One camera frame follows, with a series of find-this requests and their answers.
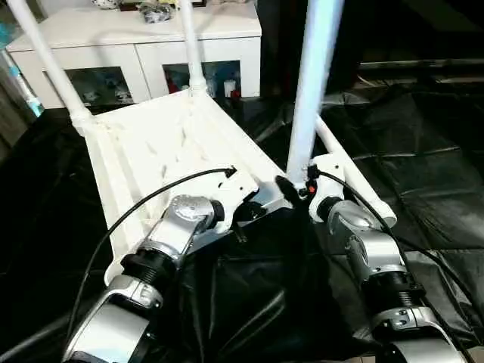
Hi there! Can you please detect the white upturned plastic table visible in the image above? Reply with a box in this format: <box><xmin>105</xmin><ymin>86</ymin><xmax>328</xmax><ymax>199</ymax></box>
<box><xmin>70</xmin><ymin>92</ymin><xmax>292</xmax><ymax>287</ymax></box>

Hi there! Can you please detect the black work mat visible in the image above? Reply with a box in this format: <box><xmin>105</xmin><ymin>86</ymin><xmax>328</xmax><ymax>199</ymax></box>
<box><xmin>0</xmin><ymin>87</ymin><xmax>484</xmax><ymax>363</ymax></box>

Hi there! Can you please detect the black case with yellow label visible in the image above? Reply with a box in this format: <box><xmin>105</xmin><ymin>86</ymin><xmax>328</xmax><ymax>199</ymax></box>
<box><xmin>261</xmin><ymin>0</ymin><xmax>484</xmax><ymax>95</ymax></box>

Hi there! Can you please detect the white glass-door cabinet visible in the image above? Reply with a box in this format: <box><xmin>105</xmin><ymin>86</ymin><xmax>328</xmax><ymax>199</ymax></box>
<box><xmin>6</xmin><ymin>0</ymin><xmax>262</xmax><ymax>110</ymax></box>

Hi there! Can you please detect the grey crumpled object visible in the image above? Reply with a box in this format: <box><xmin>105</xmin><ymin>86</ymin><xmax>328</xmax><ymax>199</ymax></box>
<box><xmin>138</xmin><ymin>0</ymin><xmax>176</xmax><ymax>23</ymax></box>

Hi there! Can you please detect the grey curtain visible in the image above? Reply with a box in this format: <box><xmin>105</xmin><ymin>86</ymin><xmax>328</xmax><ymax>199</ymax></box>
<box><xmin>0</xmin><ymin>45</ymin><xmax>42</xmax><ymax>148</ymax></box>

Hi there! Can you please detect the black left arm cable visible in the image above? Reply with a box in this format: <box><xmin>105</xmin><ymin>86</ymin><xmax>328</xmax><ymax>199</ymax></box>
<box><xmin>64</xmin><ymin>166</ymin><xmax>237</xmax><ymax>356</ymax></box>

